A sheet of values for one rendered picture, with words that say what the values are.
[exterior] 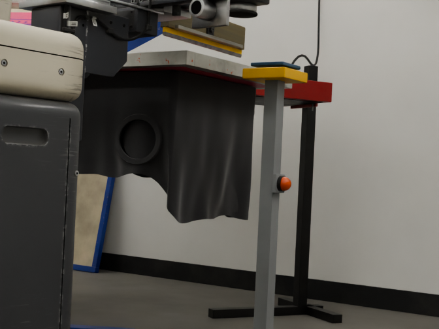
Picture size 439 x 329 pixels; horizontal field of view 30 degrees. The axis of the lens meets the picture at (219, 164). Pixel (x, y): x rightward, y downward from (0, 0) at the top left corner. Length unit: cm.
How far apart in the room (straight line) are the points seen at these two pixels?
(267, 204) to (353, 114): 230
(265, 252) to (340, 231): 228
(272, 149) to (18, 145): 94
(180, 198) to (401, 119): 219
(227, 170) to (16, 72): 122
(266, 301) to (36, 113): 100
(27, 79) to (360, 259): 320
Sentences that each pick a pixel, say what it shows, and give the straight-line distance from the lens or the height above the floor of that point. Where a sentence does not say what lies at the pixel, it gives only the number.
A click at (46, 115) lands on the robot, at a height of 76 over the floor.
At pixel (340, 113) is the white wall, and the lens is 447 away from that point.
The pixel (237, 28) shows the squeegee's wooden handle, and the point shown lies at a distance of 264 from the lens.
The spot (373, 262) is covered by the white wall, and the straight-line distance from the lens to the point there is 439.
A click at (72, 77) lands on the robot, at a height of 83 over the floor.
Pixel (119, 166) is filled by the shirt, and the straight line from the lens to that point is 239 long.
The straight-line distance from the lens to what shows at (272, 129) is 219.
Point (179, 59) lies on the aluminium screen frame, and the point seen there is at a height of 97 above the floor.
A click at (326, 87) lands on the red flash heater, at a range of 379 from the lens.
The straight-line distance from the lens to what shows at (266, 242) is 219.
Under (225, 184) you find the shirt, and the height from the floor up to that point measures 64.
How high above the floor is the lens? 68
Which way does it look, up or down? level
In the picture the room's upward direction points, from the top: 3 degrees clockwise
